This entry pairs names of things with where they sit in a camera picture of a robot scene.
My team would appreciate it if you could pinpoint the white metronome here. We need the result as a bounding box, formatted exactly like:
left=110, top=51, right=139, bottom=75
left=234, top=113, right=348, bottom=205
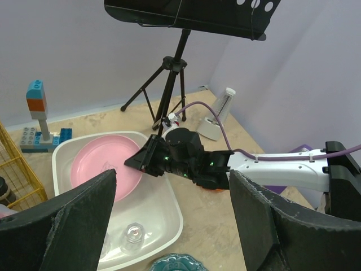
left=197, top=88, right=236, bottom=141

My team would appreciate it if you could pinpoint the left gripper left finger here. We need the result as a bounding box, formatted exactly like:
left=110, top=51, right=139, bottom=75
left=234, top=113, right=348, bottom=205
left=1, top=169, right=116, bottom=270

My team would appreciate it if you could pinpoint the gold wire basket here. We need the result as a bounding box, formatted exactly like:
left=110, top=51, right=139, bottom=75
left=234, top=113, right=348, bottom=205
left=1, top=125, right=48, bottom=211

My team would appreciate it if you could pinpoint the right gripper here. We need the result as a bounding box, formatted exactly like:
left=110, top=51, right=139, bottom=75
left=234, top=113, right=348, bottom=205
left=124, top=128, right=204, bottom=179

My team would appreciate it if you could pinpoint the pink plate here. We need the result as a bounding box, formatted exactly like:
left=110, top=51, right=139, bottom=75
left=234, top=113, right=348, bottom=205
left=71, top=134, right=142, bottom=202

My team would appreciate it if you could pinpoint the black music stand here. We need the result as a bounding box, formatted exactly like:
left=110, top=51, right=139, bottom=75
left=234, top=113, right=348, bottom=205
left=103, top=0, right=283, bottom=139

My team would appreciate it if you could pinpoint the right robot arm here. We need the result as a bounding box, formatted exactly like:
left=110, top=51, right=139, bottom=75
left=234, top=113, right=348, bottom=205
left=124, top=128, right=360, bottom=221

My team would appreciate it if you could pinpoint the toy brick tower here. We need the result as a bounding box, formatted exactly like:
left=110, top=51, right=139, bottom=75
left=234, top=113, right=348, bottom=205
left=19, top=80, right=73, bottom=153

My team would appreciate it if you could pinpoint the orange plate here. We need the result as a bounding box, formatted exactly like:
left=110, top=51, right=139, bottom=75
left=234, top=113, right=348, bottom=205
left=209, top=189, right=226, bottom=193

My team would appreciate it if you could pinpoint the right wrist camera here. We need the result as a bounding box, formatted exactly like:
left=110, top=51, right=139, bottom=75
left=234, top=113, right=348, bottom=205
left=162, top=112, right=179, bottom=132

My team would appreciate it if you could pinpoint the teal scalloped plate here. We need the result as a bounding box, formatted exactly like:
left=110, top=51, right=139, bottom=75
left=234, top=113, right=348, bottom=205
left=149, top=253, right=208, bottom=271

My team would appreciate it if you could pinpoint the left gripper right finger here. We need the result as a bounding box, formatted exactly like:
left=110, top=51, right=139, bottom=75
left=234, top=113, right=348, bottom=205
left=229, top=171, right=360, bottom=270

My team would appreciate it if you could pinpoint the white rectangular baking dish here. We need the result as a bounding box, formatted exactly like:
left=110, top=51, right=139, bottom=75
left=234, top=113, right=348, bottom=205
left=52, top=131, right=183, bottom=270

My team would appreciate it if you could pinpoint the small black cap spice jar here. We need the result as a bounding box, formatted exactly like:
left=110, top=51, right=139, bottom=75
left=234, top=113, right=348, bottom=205
left=0, top=177, right=17, bottom=208

